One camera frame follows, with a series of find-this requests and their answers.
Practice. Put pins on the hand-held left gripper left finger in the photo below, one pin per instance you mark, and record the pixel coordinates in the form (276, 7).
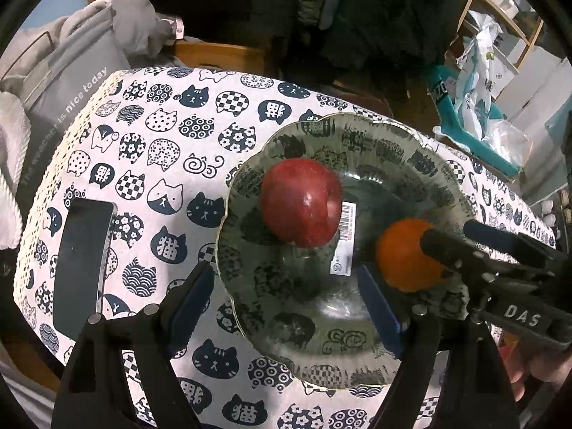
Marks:
(196, 297)

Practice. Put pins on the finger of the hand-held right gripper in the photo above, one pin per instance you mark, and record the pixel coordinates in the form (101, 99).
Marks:
(514, 243)
(456, 254)

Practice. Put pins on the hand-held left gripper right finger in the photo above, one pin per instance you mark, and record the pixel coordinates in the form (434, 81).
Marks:
(379, 309)

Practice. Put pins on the orange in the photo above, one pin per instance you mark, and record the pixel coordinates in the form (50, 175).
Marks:
(402, 254)

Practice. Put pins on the scalloped glass plate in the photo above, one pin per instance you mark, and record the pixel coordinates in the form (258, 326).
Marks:
(313, 277)

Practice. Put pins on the person's right hand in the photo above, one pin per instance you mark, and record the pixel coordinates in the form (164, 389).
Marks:
(545, 371)

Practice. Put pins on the clear plastic bag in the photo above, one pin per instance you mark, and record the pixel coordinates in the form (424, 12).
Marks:
(507, 140)

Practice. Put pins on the black smartphone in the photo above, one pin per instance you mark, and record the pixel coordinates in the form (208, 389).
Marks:
(82, 268)

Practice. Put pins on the dark red apple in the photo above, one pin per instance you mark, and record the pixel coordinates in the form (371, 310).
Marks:
(299, 201)

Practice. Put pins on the teal box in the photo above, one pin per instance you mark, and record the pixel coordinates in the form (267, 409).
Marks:
(449, 111)

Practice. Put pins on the cat print tablecloth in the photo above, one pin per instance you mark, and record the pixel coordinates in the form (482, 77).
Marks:
(156, 143)

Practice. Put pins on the white cabinet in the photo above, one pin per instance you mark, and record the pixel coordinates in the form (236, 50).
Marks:
(536, 85)

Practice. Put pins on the white printed plastic bag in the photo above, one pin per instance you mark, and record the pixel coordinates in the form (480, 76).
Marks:
(480, 67)

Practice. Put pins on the wooden shelf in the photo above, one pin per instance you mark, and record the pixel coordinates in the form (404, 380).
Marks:
(525, 31)

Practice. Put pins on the dark grey lettered bag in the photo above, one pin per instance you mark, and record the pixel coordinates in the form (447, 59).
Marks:
(71, 98)

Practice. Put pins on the wooden chair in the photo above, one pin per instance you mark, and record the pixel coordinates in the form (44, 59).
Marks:
(214, 56)

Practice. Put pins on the dark hanging jackets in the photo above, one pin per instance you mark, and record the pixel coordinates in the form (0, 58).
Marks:
(380, 13)

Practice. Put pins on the grey hooded jacket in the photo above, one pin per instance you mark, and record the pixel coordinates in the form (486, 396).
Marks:
(129, 22)

